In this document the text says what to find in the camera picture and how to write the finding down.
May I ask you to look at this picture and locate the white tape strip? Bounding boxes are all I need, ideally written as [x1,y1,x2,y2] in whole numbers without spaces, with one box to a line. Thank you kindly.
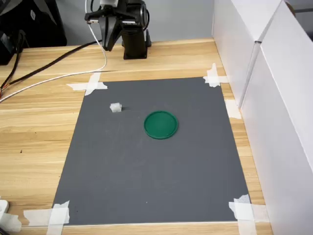
[206,63,221,88]
[23,207,70,226]
[0,212,22,233]
[228,202,269,222]
[233,194,257,235]
[84,72,102,96]
[66,82,108,92]
[202,75,229,84]
[47,200,70,235]
[224,99,243,120]

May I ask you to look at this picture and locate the long black table cable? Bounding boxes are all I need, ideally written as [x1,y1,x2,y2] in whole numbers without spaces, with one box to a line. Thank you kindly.
[4,40,105,86]

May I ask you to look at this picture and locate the small white plastic terminal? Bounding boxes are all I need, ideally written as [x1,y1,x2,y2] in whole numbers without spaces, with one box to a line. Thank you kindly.
[109,102,123,113]

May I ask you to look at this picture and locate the dark grey mat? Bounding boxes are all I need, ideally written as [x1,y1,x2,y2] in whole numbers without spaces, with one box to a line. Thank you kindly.
[52,77,252,225]

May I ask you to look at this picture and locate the black chair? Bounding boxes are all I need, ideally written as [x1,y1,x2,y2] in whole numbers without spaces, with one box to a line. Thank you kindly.
[0,0,67,47]

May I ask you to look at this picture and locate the black box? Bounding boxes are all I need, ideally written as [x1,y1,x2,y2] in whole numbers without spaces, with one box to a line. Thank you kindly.
[0,30,19,66]

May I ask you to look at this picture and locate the white partition board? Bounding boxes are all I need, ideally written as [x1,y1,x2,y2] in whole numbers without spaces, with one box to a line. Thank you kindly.
[241,0,313,235]
[211,0,291,110]

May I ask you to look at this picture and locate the short black cable, red wires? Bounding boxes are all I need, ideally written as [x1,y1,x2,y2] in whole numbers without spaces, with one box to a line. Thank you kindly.
[0,47,22,97]

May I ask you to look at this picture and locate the white camera cable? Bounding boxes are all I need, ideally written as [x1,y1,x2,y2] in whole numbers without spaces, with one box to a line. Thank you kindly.
[0,0,108,102]

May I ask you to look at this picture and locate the round green lid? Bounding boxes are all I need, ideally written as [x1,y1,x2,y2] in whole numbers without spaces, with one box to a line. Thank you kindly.
[143,110,179,140]

